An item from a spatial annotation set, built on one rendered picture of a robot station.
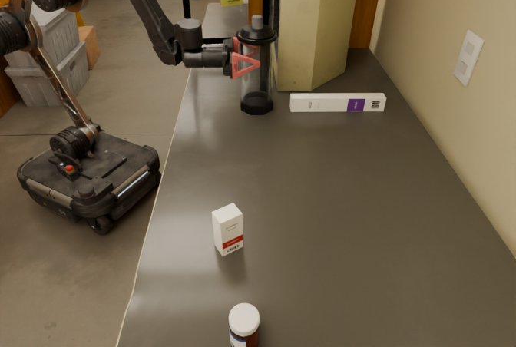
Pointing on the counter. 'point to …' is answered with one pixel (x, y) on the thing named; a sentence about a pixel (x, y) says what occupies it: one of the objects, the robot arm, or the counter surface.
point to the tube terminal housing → (314, 21)
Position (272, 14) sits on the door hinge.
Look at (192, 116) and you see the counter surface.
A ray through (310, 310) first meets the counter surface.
